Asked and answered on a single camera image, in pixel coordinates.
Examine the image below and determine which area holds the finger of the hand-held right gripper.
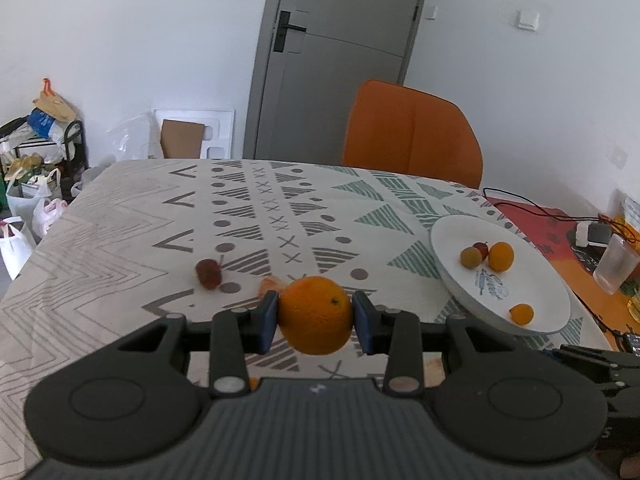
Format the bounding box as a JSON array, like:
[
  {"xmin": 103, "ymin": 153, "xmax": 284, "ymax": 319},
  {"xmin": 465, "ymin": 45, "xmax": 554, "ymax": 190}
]
[{"xmin": 552, "ymin": 344, "xmax": 640, "ymax": 401}]

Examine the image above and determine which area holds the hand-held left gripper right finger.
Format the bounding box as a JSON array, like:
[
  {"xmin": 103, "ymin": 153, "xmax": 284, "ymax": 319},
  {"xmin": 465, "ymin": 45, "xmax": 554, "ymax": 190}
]
[{"xmin": 351, "ymin": 290, "xmax": 516, "ymax": 396}]

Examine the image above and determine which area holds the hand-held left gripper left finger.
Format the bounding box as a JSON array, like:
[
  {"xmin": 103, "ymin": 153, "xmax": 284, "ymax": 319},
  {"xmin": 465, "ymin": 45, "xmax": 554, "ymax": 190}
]
[{"xmin": 117, "ymin": 290, "xmax": 279, "ymax": 397}]

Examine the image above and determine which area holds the large orange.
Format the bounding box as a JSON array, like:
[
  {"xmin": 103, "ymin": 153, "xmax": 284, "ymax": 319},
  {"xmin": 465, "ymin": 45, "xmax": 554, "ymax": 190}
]
[
  {"xmin": 277, "ymin": 276, "xmax": 355, "ymax": 356},
  {"xmin": 487, "ymin": 241, "xmax": 516, "ymax": 273}
]

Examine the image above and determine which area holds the white round plate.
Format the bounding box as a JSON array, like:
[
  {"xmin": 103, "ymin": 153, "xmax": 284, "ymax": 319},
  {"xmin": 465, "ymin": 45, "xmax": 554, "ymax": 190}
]
[{"xmin": 430, "ymin": 214, "xmax": 572, "ymax": 335}]

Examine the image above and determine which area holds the peeled tangerine half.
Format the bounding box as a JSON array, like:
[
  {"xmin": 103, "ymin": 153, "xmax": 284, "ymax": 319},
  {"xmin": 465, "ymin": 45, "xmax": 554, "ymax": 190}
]
[{"xmin": 258, "ymin": 276, "xmax": 288, "ymax": 298}]

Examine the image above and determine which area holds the red fruit with stem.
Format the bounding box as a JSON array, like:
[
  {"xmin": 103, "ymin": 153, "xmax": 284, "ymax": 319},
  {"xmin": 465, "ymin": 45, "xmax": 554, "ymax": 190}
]
[{"xmin": 195, "ymin": 255, "xmax": 226, "ymax": 291}]

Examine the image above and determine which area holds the clear plastic cup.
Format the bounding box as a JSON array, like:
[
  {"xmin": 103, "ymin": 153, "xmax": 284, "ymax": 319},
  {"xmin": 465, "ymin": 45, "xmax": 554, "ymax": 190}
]
[{"xmin": 593, "ymin": 234, "xmax": 636, "ymax": 295}]

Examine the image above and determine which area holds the white charger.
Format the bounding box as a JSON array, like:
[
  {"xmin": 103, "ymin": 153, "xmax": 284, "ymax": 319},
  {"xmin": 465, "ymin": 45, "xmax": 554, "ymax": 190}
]
[{"xmin": 575, "ymin": 222, "xmax": 613, "ymax": 248}]

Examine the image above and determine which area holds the red and orange mat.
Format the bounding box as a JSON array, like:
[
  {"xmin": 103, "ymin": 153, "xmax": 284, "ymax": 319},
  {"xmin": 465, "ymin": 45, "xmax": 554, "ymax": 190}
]
[{"xmin": 487, "ymin": 197, "xmax": 640, "ymax": 346}]

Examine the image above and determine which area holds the white foam board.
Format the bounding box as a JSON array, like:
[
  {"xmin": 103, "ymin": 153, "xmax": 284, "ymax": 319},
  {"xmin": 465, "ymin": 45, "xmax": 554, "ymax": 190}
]
[{"xmin": 152, "ymin": 107, "xmax": 236, "ymax": 160}]

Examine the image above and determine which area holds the brown cardboard box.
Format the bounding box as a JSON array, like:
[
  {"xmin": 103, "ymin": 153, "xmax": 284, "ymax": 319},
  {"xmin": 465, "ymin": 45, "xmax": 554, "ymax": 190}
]
[{"xmin": 160, "ymin": 119, "xmax": 206, "ymax": 159}]

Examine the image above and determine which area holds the orange chair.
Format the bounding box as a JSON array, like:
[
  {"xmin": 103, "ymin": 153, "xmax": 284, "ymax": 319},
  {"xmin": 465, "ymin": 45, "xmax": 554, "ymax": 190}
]
[{"xmin": 341, "ymin": 80, "xmax": 484, "ymax": 190}]

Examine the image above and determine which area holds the clear plastic bag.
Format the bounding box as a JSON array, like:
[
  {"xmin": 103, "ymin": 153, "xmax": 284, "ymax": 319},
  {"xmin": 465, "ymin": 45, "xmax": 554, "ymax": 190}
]
[{"xmin": 107, "ymin": 115, "xmax": 161, "ymax": 163}]

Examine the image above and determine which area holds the white plastic bag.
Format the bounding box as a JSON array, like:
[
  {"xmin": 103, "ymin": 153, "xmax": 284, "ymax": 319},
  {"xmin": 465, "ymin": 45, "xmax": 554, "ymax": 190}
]
[
  {"xmin": 32, "ymin": 197, "xmax": 68, "ymax": 238},
  {"xmin": 0, "ymin": 217, "xmax": 38, "ymax": 281}
]

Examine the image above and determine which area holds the grey door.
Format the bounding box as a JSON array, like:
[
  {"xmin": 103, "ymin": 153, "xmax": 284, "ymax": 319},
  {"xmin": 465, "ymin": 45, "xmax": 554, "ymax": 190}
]
[{"xmin": 243, "ymin": 0, "xmax": 433, "ymax": 161}]

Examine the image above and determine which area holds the black metal rack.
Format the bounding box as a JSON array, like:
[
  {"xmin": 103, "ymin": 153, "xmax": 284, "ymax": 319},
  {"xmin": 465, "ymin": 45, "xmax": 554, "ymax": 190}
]
[{"xmin": 62, "ymin": 120, "xmax": 88, "ymax": 201}]

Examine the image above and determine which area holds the blue and white bag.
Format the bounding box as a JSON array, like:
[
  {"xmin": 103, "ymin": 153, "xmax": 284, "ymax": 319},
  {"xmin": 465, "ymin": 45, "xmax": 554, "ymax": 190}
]
[{"xmin": 27, "ymin": 109, "xmax": 66, "ymax": 138}]

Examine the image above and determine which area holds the tan paper bag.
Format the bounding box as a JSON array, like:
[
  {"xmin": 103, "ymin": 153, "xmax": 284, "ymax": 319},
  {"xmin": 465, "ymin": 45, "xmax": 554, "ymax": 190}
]
[{"xmin": 32, "ymin": 77, "xmax": 73, "ymax": 121}]

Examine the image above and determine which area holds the black cable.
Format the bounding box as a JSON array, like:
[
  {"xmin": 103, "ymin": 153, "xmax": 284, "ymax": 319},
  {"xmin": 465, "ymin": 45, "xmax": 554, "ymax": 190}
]
[{"xmin": 482, "ymin": 187, "xmax": 606, "ymax": 223}]

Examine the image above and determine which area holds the black door handle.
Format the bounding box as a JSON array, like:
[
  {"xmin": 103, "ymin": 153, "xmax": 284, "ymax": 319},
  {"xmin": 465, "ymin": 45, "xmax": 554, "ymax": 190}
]
[{"xmin": 273, "ymin": 11, "xmax": 307, "ymax": 53}]

